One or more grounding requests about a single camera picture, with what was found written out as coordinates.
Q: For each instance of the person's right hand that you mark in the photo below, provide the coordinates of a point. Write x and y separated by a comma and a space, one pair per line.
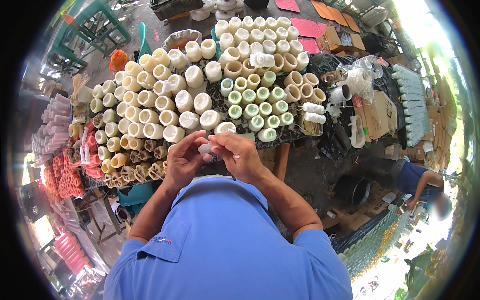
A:
242, 157

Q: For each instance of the person's left hand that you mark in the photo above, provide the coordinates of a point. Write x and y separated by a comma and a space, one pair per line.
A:
180, 165

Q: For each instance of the small white wax candle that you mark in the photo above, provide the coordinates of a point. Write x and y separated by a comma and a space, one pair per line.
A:
205, 147

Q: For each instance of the group of brown flower moulds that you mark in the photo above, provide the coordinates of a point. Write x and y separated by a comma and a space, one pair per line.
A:
142, 161

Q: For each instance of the group of pale green moulds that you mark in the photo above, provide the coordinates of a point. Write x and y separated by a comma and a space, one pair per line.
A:
255, 105

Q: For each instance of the teal plastic stool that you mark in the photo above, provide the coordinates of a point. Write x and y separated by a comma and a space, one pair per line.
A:
135, 197

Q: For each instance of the group of cream candle moulds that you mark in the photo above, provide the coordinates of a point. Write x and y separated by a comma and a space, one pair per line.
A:
157, 97

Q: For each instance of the tray of wick sticks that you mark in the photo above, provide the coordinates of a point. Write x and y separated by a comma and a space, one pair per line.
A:
310, 128

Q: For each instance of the white cylinder candle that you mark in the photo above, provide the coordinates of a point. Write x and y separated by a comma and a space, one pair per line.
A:
315, 118
313, 108

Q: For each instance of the person's body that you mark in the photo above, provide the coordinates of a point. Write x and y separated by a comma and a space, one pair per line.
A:
225, 247

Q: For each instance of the group of tan empty moulds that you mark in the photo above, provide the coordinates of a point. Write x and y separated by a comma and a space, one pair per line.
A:
303, 88

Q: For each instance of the white carved block candle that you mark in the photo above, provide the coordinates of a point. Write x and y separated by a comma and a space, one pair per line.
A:
262, 60

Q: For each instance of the black round bucket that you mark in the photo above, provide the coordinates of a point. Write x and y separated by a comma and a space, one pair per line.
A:
352, 189

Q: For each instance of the white paper roll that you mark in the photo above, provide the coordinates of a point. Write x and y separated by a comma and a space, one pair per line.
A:
339, 94

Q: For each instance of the white plastic mould shell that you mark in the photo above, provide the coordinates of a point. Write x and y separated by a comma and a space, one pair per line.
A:
357, 131

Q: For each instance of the clear tape roll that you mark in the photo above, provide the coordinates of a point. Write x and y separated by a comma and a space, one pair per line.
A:
331, 77

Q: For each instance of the orange plastic bag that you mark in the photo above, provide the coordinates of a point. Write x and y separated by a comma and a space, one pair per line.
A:
119, 60

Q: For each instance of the group of white round candles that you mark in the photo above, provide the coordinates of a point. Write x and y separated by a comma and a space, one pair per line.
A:
258, 37

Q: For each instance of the plastic lined bowl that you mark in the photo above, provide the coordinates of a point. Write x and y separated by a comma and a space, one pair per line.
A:
180, 39

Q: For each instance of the bundle of wick sticks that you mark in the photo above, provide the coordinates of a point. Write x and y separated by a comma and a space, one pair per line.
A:
79, 84

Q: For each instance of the teal plastic scoop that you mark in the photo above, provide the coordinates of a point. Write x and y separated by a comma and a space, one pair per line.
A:
144, 41

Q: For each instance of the stack of pale pink candles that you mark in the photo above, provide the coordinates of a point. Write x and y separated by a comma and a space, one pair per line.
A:
52, 127

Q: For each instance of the stack of bright pink candles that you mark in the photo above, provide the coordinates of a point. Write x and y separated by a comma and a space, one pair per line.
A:
71, 253

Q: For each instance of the cardboard box with red label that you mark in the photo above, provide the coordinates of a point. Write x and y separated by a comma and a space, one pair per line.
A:
377, 116

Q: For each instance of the clear plastic bag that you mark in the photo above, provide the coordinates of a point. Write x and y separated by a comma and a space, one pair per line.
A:
360, 75

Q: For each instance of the group of pink mats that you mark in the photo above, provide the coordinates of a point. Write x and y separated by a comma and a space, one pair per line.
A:
305, 28

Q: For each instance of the group of white tape rolls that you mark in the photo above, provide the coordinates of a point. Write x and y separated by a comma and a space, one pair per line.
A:
217, 9

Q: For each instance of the black plastic crate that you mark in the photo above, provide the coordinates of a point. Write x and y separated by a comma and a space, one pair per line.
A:
34, 202

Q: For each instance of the open brown cardboard box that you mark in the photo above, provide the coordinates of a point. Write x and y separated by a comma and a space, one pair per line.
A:
337, 41

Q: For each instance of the black plastic basket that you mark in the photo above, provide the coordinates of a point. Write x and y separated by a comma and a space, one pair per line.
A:
176, 8

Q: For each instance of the rows of green glass bottles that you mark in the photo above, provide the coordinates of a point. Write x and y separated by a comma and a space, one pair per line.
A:
375, 243

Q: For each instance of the group of orange mats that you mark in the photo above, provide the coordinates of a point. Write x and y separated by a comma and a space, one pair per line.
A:
333, 15

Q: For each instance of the rack of white bottles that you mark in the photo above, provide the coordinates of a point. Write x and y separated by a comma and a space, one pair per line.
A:
412, 105

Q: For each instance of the stack of flat cardboard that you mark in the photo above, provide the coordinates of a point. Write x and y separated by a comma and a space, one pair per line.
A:
438, 138

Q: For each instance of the green metal frame stand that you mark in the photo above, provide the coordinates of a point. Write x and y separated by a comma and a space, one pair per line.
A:
86, 33

